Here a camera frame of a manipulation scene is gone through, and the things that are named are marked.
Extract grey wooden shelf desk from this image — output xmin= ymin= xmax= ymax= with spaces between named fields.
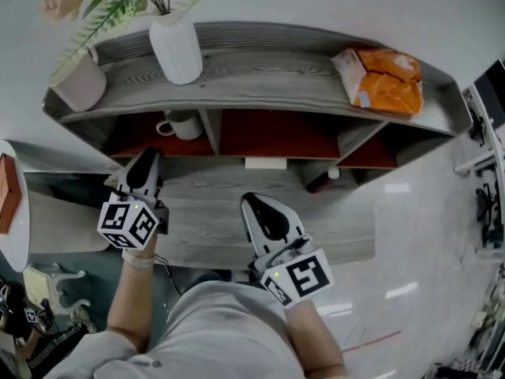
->
xmin=41 ymin=21 xmax=473 ymax=192

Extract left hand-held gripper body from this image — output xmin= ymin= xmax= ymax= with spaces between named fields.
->
xmin=97 ymin=174 xmax=170 ymax=251

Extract white workbench with equipment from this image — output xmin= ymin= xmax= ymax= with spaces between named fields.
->
xmin=453 ymin=57 xmax=505 ymax=261

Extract person's dark trousers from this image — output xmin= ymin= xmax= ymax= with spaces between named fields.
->
xmin=183 ymin=269 xmax=264 ymax=296

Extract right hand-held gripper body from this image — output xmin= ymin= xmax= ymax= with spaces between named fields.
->
xmin=247 ymin=234 xmax=335 ymax=310

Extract orange plastic packet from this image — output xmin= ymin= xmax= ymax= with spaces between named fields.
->
xmin=330 ymin=47 xmax=425 ymax=117

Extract red floor tape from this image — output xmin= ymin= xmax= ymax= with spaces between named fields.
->
xmin=341 ymin=329 xmax=402 ymax=354

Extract dark red bottle white cap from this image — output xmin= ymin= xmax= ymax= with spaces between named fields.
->
xmin=305 ymin=167 xmax=341 ymax=194

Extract black monitor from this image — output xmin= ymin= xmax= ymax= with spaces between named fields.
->
xmin=473 ymin=59 xmax=505 ymax=130

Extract person's left forearm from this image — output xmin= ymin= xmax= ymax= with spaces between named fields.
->
xmin=106 ymin=250 xmax=159 ymax=353

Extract person's right forearm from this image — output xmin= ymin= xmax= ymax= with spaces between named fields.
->
xmin=282 ymin=298 xmax=349 ymax=379

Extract pale pink cylinder pot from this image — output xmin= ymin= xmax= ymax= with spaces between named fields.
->
xmin=49 ymin=47 xmax=108 ymax=113

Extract black floor cable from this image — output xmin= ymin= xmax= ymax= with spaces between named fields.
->
xmin=155 ymin=253 xmax=185 ymax=298

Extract artificial flower bouquet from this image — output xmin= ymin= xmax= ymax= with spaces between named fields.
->
xmin=0 ymin=0 xmax=222 ymax=82

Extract white wristband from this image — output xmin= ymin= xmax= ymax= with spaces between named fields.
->
xmin=122 ymin=249 xmax=155 ymax=270

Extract small white box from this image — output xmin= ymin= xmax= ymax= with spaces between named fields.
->
xmin=244 ymin=156 xmax=288 ymax=171

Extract grey wood-grain table top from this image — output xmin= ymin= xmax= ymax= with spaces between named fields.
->
xmin=151 ymin=156 xmax=378 ymax=270

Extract white round pedestal table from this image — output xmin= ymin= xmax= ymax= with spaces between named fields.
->
xmin=0 ymin=139 xmax=112 ymax=272

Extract white mug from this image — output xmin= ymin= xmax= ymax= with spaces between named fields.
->
xmin=155 ymin=110 xmax=204 ymax=141

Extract ornate white stool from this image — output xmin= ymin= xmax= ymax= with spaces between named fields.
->
xmin=22 ymin=262 xmax=92 ymax=325

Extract brown wooden tissue box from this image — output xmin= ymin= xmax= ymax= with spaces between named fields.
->
xmin=0 ymin=152 xmax=23 ymax=235

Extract person's white shirt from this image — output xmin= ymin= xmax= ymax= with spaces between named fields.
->
xmin=43 ymin=280 xmax=309 ymax=379

